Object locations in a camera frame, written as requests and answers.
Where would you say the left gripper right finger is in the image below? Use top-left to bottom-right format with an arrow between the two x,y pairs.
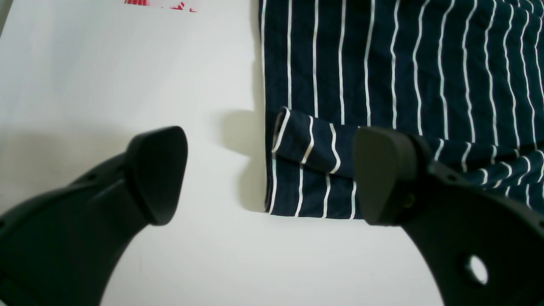
352,127 -> 544,306

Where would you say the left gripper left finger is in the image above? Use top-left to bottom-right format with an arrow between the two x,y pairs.
0,126 -> 188,306

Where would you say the black white striped t-shirt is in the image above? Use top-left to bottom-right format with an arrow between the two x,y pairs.
258,0 -> 544,219

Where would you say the red tape rectangle marking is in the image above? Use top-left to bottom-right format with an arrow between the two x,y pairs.
123,0 -> 201,12

